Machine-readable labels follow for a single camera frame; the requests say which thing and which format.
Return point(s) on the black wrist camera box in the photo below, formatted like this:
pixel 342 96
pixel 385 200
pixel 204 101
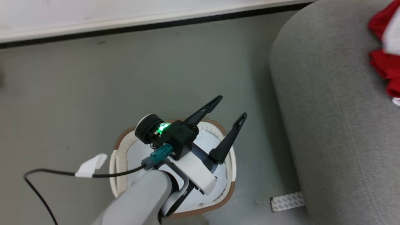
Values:
pixel 182 137

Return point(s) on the grey fabric sofa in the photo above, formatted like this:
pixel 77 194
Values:
pixel 328 109

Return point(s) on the black round actuator green light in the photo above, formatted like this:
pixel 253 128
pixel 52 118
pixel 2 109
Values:
pixel 147 129

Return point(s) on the white perforated basket tan rim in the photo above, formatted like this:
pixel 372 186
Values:
pixel 215 192

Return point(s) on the white tape tag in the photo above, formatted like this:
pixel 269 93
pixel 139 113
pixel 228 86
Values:
pixel 90 165

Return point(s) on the red and white garment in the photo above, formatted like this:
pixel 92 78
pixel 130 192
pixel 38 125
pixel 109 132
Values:
pixel 386 67

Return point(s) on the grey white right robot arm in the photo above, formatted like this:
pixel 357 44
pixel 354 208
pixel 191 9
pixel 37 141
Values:
pixel 140 200

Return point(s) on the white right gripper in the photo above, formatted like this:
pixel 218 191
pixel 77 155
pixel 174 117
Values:
pixel 195 170

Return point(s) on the black baseboard strip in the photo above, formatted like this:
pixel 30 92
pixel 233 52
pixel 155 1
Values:
pixel 156 26

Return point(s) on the silver textured floor tape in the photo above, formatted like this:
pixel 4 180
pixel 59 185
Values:
pixel 287 201

